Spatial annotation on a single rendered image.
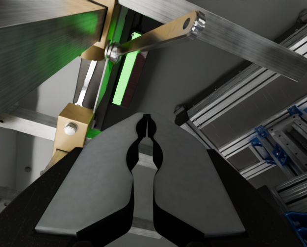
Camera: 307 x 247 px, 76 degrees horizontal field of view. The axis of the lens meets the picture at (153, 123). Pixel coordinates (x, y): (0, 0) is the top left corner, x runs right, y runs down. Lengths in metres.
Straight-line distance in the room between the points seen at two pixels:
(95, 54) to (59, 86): 0.33
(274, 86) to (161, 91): 0.59
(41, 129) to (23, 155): 0.39
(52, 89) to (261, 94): 0.92
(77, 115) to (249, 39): 0.28
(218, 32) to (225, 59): 0.95
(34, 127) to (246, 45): 0.35
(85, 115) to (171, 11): 0.22
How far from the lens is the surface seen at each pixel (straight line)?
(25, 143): 0.74
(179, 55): 1.15
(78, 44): 0.18
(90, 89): 0.47
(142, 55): 0.42
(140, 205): 1.93
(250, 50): 0.29
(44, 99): 0.62
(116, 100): 0.46
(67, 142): 0.38
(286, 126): 1.08
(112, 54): 0.27
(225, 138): 1.20
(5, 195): 0.60
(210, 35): 0.27
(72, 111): 0.37
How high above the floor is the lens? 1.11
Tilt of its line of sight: 58 degrees down
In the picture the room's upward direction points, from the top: 180 degrees clockwise
